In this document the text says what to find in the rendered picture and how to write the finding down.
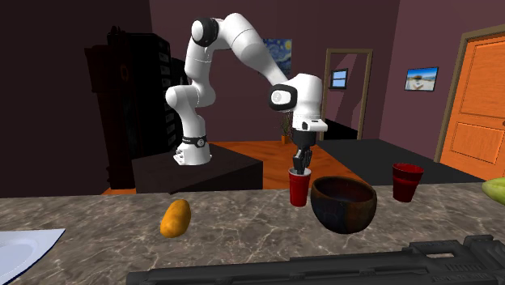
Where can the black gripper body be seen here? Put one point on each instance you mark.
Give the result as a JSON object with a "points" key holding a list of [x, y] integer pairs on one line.
{"points": [[303, 139]]}

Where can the dark robot stand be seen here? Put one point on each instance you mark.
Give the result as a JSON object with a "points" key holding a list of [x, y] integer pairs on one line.
{"points": [[221, 171]]}

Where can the bright red plastic cup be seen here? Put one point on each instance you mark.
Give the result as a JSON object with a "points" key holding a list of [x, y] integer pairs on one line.
{"points": [[299, 189]]}

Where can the green fruit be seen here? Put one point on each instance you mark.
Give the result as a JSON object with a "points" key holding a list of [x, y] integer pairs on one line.
{"points": [[496, 191]]}

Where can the orange-brown potato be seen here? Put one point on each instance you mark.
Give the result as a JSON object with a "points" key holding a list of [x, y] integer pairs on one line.
{"points": [[175, 219]]}

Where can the plant in orange pot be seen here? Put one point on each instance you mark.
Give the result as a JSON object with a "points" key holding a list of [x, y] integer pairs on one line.
{"points": [[285, 132]]}

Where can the orange door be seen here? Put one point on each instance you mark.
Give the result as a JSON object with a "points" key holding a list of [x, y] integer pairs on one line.
{"points": [[477, 102]]}

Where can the tall dark cabinet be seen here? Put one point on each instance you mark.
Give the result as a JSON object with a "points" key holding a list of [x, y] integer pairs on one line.
{"points": [[130, 110]]}

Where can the dark wooden bowl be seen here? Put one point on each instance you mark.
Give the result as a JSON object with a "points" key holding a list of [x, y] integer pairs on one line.
{"points": [[341, 207]]}

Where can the white plate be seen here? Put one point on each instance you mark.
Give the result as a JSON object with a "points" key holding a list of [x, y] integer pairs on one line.
{"points": [[19, 252]]}

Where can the beach wall picture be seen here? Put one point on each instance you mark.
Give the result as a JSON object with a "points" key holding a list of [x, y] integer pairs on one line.
{"points": [[421, 79]]}

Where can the starry night wall painting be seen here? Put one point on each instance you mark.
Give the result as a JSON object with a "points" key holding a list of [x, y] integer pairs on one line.
{"points": [[281, 51]]}

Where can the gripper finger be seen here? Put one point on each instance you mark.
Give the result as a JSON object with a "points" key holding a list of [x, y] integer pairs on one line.
{"points": [[297, 162], [307, 158]]}

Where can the open doorway with wooden frame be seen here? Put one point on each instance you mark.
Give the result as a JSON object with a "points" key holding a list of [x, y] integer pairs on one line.
{"points": [[367, 94]]}

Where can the dark red plastic cup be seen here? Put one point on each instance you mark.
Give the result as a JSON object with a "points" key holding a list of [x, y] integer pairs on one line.
{"points": [[406, 183]]}

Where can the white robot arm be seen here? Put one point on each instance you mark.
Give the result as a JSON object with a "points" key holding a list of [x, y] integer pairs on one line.
{"points": [[244, 43]]}

